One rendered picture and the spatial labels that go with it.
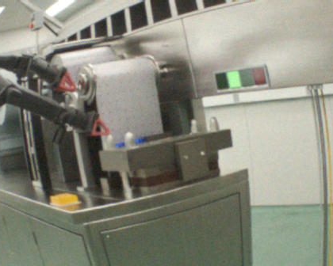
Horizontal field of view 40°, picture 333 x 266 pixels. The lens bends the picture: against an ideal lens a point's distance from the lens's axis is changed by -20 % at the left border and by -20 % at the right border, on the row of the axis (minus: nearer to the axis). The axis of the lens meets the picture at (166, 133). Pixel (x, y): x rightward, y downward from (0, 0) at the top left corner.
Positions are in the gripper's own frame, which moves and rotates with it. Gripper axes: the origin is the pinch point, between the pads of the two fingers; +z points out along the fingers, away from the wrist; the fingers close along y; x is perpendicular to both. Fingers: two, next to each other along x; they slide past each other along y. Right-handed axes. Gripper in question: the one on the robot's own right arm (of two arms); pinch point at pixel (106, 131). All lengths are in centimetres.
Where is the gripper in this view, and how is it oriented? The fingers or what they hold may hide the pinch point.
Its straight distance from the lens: 174.9
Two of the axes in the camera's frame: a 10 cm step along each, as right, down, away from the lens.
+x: 2.5, -9.4, 2.3
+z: 7.6, 3.4, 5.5
